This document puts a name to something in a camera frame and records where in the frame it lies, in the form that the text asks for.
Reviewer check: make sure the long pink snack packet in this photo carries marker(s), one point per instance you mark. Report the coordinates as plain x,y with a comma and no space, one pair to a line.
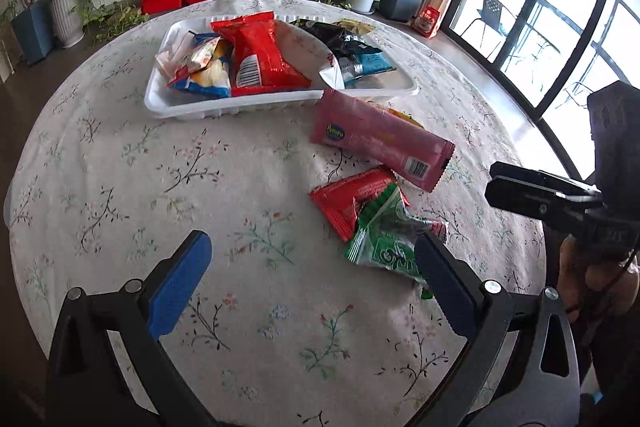
370,132

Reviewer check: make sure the blue and yellow snack packet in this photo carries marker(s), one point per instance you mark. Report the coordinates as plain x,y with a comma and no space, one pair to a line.
210,77

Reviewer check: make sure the black window frame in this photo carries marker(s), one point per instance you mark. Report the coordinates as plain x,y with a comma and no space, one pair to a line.
573,39

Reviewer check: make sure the plant in white ribbed pot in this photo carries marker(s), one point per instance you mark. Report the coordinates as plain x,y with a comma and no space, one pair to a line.
67,19

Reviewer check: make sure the person's right forearm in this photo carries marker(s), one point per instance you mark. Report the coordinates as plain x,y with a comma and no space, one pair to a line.
615,367

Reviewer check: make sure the red bag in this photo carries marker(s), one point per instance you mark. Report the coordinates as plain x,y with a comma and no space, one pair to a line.
427,21

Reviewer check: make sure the black metal chair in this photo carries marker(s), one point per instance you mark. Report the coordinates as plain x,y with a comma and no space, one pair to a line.
492,9

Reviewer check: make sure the light blue snack packet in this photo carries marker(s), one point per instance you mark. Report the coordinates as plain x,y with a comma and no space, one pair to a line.
372,64

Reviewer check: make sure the green snack packet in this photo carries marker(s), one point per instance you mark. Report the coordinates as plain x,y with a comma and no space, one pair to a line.
385,237

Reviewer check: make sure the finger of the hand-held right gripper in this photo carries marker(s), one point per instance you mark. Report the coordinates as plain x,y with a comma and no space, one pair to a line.
540,179
530,202

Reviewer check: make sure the black snack packet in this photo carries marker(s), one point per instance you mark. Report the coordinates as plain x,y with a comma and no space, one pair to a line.
325,35

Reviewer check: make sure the white snack packet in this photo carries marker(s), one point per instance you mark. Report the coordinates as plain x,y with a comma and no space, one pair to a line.
332,74

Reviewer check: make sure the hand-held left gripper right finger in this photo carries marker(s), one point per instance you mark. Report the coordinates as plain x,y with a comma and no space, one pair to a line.
445,289

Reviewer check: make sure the pale pink snack packet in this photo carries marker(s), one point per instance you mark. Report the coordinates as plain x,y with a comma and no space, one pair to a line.
172,57

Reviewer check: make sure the white foam tray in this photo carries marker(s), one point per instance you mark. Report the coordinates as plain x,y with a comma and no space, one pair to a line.
225,108

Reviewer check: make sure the person's right hand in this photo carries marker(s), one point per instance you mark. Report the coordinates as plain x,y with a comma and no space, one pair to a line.
600,282

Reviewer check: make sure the orange snack packet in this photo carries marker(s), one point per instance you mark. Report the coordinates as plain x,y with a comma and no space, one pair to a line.
405,118

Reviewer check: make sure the large red snack packet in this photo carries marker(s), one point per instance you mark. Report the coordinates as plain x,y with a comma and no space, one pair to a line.
265,52

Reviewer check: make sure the small red snack packet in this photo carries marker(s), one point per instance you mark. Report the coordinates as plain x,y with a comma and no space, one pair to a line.
345,199

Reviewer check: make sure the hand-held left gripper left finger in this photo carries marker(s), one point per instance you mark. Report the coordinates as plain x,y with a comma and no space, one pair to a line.
177,289

